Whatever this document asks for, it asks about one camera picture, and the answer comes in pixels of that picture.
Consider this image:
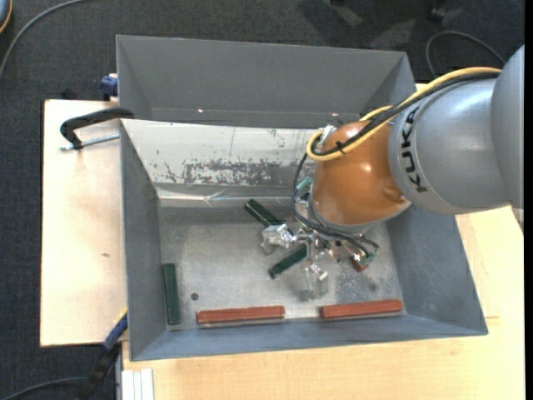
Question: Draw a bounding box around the dark green flat block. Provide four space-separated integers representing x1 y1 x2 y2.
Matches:
243 198 285 229
267 246 308 280
162 262 182 326

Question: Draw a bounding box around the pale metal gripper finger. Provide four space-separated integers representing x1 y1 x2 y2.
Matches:
261 223 294 257
302 260 330 303

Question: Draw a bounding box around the red-brown flat block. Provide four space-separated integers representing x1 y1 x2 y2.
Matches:
318 298 405 321
196 304 286 327

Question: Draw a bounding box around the pale wood board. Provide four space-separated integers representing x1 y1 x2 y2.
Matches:
39 98 128 348

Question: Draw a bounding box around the grey metal bin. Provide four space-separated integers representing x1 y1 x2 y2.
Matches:
115 34 489 362

